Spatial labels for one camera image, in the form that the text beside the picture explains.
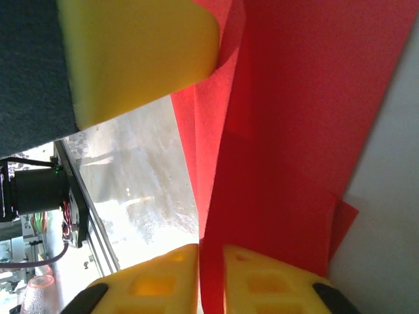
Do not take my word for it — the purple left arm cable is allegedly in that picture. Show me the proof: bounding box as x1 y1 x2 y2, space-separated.
0 243 70 268

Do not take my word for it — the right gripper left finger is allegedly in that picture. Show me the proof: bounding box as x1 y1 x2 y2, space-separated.
65 243 200 314

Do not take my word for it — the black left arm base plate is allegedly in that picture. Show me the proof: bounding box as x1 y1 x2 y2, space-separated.
54 140 89 249

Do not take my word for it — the aluminium mounting rail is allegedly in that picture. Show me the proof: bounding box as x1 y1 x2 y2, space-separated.
62 140 120 275

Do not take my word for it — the pink translucent plastic cup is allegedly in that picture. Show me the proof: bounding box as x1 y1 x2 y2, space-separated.
25 274 55 314

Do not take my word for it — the red paper sheet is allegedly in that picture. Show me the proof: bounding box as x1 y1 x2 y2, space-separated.
170 0 419 314

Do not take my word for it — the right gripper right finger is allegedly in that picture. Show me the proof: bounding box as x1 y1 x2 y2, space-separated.
222 243 361 314

